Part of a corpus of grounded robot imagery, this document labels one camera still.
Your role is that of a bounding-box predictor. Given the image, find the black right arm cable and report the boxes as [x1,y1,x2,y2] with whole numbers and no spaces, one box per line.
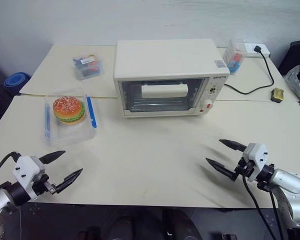
[241,172,290,240]

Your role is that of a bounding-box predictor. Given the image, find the tall clear box coloured parts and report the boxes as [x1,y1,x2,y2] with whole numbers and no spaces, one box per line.
[222,38,247,76]

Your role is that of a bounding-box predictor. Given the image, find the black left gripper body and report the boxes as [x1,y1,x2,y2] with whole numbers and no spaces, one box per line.
[32,174,59,198]

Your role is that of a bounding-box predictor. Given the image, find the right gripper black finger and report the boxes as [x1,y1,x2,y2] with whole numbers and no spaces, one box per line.
[219,139,249,153]
[205,157,238,183]

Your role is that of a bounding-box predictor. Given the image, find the clear tray with blue handles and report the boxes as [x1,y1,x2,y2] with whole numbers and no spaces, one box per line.
[42,86,99,147]

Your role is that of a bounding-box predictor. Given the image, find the black power cable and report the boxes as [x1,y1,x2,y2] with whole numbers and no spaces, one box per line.
[223,44,275,96]

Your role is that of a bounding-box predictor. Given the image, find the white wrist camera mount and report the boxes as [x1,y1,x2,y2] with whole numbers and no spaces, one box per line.
[242,142,269,183]
[12,155,46,201]

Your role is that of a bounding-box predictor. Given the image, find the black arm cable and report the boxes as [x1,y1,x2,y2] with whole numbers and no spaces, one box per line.
[241,172,290,240]
[0,151,21,186]

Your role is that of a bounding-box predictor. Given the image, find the glass oven door white handle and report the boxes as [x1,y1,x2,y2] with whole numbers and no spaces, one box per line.
[117,77,207,113]

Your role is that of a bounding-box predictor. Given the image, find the blue container latch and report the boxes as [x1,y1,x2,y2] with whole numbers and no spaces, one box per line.
[85,96,99,129]
[44,104,53,141]

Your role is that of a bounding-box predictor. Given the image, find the clear box of coloured parts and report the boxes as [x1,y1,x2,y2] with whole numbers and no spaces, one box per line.
[72,54,106,81]

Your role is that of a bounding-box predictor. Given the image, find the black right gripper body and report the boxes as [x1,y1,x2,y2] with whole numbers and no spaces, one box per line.
[233,158,257,178]

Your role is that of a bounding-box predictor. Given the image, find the white power strip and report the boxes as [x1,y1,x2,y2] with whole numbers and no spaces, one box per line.
[241,42,271,59]

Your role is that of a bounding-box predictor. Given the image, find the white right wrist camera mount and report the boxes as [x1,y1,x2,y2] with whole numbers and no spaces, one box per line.
[242,142,269,183]

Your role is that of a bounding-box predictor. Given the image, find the white toaster oven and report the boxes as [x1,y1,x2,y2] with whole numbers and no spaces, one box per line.
[112,38,231,120]

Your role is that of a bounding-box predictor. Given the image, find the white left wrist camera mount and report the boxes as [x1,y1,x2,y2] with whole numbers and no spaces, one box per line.
[12,155,46,201]

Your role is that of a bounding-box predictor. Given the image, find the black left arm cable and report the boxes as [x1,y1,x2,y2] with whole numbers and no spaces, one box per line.
[0,151,21,186]

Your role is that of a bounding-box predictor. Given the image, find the black chair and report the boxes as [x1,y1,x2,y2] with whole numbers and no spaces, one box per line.
[278,39,300,77]

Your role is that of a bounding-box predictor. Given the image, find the toy hamburger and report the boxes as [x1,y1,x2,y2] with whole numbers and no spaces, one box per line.
[52,96,87,125]

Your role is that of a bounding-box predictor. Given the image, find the grey plastic bag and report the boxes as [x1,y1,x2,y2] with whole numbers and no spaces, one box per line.
[284,64,300,116]

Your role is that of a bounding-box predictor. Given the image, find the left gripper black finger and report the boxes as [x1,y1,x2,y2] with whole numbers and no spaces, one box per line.
[55,167,84,195]
[38,150,67,165]

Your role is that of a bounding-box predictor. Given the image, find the yellow black sponge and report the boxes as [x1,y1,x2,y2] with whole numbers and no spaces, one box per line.
[270,87,285,104]

